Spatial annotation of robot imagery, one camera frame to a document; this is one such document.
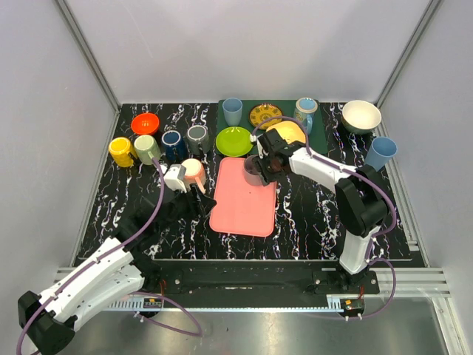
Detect pink ceramic mug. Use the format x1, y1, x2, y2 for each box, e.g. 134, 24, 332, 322
182, 158, 207, 194

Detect purple translucent cup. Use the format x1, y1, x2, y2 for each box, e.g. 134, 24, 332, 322
243, 155, 262, 186

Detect dark blue ceramic mug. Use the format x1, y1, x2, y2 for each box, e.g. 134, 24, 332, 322
161, 130, 188, 163

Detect grey ceramic mug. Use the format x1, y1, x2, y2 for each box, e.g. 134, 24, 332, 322
186, 125, 211, 155

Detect light green ceramic mug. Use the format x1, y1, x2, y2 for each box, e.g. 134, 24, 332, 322
134, 135, 161, 166

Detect yellow glass mug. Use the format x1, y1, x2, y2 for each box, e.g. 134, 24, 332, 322
108, 137, 137, 168

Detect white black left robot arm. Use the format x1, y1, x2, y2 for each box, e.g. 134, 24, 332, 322
18, 185, 217, 354

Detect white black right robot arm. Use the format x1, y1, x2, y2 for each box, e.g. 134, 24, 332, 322
251, 129, 395, 294

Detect light blue patterned mug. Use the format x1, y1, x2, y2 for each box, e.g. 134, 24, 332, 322
293, 98, 319, 134

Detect yellow square plate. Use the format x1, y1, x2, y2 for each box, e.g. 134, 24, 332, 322
266, 121, 306, 144

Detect pink plastic tray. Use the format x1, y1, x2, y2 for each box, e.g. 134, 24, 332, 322
209, 158, 276, 237

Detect lime green plate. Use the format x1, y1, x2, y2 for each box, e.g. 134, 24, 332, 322
216, 126, 253, 158

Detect yellow black patterned saucer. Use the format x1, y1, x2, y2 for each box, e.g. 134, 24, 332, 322
249, 103, 282, 130

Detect dark green mat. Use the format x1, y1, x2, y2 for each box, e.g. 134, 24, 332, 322
217, 99, 328, 155

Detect light blue cup on mat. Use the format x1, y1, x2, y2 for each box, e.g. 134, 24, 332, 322
222, 98, 243, 126

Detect orange plastic bowl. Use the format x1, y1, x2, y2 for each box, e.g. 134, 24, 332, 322
131, 112, 160, 135

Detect white floral ceramic bowl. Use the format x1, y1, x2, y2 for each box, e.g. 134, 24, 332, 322
341, 100, 382, 135

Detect light blue plastic cup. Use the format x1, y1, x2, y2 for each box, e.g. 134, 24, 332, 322
364, 137, 398, 172

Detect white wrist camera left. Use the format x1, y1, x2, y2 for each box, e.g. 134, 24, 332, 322
163, 164, 188, 193

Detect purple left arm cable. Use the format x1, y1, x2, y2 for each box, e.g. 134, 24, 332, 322
16, 158, 203, 355

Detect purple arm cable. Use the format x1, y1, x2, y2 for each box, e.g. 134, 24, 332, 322
16, 158, 203, 355
251, 116, 398, 321

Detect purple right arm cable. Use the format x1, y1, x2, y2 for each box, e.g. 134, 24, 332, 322
251, 116, 398, 321

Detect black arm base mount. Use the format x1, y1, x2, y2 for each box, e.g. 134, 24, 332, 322
151, 260, 380, 296

